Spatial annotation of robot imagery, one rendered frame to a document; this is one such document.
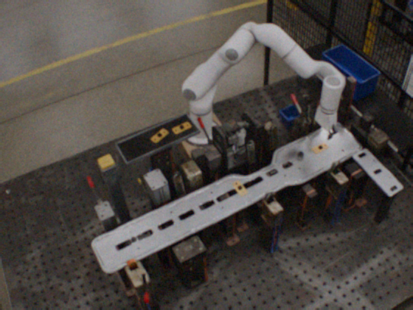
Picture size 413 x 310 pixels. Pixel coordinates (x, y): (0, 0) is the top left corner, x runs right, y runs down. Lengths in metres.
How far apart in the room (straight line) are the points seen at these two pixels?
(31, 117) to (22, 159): 0.48
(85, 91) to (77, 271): 2.28
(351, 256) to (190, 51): 2.80
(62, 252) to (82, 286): 0.22
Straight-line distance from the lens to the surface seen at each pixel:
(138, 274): 1.89
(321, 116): 2.17
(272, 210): 2.03
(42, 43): 5.11
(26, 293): 2.42
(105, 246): 2.05
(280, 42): 1.98
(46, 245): 2.51
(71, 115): 4.11
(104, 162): 2.11
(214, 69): 2.21
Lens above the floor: 2.74
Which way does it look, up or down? 51 degrees down
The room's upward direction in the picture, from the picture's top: 3 degrees counter-clockwise
